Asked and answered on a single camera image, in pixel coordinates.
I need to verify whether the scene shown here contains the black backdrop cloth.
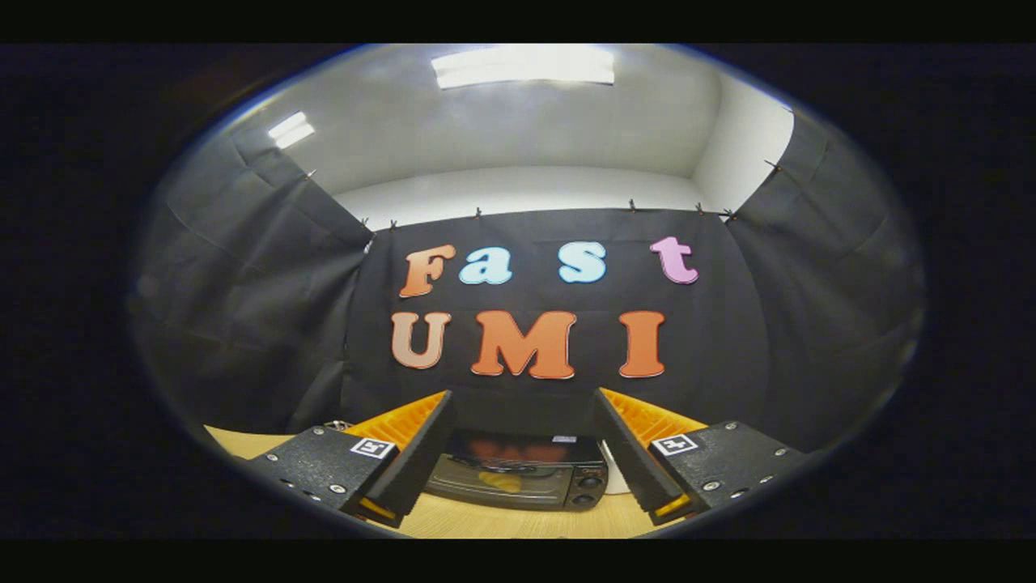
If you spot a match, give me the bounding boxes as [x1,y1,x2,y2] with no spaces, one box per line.
[129,109,928,454]

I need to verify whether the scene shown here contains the small ceiling light panel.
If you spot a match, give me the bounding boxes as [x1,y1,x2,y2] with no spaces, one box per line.
[267,111,316,151]

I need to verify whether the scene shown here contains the large ceiling light panel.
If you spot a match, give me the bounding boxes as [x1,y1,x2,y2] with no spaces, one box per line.
[431,44,616,90]

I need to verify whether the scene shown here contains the black toaster oven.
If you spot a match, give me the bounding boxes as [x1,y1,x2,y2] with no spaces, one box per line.
[422,429,609,513]

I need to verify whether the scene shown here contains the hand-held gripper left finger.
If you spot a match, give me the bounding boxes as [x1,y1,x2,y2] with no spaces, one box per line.
[247,389,456,529]

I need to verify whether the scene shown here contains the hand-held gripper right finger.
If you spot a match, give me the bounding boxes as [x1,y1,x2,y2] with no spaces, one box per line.
[593,387,810,527]

